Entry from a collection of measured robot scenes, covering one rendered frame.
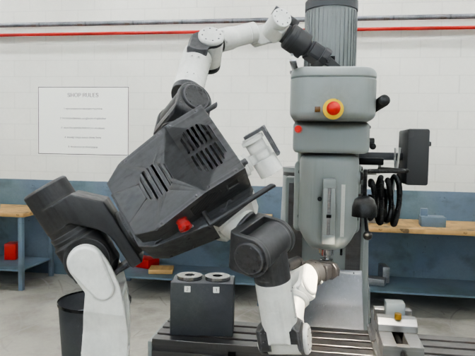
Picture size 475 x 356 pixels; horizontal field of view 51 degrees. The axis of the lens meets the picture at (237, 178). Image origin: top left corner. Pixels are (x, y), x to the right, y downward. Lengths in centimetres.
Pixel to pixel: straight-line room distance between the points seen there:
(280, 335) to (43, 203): 65
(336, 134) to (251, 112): 441
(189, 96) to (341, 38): 79
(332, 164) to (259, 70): 445
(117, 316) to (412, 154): 121
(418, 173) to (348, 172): 40
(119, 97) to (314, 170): 494
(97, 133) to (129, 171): 531
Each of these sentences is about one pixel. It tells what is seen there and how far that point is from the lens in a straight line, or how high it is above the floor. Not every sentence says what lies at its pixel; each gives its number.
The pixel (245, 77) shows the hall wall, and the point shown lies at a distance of 605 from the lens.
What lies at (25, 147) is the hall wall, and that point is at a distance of 695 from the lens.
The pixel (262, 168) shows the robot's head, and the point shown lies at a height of 159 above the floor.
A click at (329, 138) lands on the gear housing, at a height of 168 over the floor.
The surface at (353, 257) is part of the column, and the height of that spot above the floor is 120.
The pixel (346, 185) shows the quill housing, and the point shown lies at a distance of 166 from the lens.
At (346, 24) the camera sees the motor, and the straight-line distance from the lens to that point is 197.
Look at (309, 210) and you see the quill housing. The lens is 166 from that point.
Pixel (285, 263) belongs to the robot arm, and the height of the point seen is 137.
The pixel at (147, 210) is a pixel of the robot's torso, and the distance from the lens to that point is 115.
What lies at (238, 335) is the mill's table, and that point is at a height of 99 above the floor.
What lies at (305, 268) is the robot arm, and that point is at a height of 129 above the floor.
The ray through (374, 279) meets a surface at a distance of 555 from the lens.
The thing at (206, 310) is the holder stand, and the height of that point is 108.
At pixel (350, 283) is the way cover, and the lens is 215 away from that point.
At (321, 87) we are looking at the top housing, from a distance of 153.
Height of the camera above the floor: 164
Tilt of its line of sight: 3 degrees down
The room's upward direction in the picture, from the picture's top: 1 degrees clockwise
